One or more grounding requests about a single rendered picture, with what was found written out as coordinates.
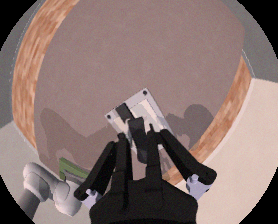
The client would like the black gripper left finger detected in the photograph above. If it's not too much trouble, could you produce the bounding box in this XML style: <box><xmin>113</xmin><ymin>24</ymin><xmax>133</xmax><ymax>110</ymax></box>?
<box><xmin>74</xmin><ymin>119</ymin><xmax>133</xmax><ymax>214</ymax></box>

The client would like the black faucet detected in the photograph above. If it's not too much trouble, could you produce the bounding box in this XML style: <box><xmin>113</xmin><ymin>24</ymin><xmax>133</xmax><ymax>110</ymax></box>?
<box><xmin>114</xmin><ymin>99</ymin><xmax>164</xmax><ymax>164</ymax></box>

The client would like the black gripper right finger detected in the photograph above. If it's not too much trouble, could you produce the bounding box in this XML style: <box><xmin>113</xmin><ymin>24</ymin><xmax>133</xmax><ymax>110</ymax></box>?
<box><xmin>143</xmin><ymin>115</ymin><xmax>217</xmax><ymax>213</ymax></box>

